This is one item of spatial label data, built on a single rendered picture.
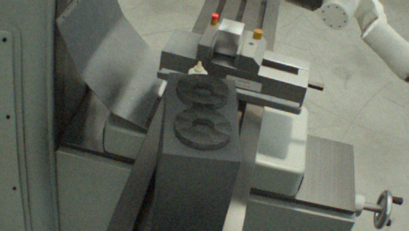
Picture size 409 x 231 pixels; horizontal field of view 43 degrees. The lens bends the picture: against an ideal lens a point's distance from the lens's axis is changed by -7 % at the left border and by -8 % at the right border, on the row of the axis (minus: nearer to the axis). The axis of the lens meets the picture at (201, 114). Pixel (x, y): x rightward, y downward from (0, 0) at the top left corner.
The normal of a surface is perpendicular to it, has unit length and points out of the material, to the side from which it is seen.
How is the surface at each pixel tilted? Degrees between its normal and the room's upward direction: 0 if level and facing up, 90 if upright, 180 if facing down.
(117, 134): 90
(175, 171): 90
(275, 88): 90
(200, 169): 90
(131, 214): 0
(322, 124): 0
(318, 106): 0
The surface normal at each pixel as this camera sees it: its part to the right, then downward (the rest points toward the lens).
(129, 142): -0.18, 0.58
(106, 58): 0.79, -0.39
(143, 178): 0.15, -0.79
